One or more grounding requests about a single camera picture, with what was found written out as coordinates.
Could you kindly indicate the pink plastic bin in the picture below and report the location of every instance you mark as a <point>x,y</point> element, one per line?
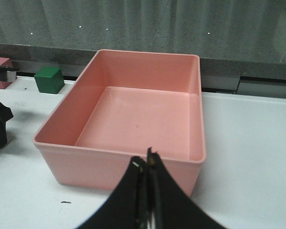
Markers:
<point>123,103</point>

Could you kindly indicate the grey stone countertop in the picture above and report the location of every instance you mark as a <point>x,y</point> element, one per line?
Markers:
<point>249,33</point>

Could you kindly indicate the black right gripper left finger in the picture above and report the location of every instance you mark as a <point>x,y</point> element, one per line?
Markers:
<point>126,207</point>

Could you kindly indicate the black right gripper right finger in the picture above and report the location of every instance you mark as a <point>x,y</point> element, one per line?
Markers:
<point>169,206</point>

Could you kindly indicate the green cube near bin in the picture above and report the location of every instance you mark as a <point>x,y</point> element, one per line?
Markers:
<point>49,80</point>

